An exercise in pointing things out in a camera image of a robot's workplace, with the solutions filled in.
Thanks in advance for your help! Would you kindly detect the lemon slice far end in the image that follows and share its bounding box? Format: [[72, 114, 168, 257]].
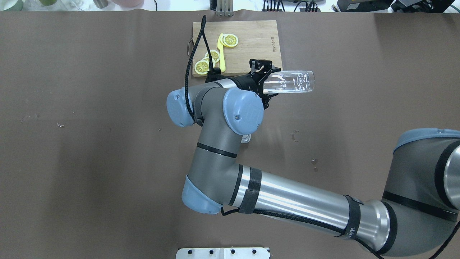
[[220, 34, 239, 48]]

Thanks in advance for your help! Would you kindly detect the bamboo cutting board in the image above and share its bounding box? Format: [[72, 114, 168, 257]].
[[204, 20, 282, 76]]

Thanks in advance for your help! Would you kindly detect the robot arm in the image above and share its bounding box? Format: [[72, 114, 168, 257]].
[[166, 59, 460, 259]]

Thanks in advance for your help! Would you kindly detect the yellow plastic knife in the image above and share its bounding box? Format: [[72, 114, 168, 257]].
[[217, 33, 226, 72]]

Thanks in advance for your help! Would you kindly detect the lemon slice near handle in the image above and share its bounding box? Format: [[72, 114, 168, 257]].
[[194, 59, 210, 75]]

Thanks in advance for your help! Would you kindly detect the pink bowl with ice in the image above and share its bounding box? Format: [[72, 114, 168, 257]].
[[112, 0, 144, 8]]

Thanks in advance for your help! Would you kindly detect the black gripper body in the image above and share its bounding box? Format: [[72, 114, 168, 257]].
[[205, 69, 270, 109]]

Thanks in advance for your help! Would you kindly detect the black water bottle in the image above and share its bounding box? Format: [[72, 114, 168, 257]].
[[93, 0, 109, 9]]

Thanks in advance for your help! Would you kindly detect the silver kitchen scale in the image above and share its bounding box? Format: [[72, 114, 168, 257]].
[[240, 134, 251, 143]]

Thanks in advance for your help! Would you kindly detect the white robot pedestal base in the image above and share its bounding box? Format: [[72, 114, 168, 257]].
[[175, 247, 271, 259]]

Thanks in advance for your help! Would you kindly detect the aluminium frame post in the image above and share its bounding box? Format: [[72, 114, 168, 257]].
[[216, 0, 234, 17]]

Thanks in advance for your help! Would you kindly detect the clear glass sauce bottle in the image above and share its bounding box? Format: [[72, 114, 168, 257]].
[[263, 71, 315, 95]]

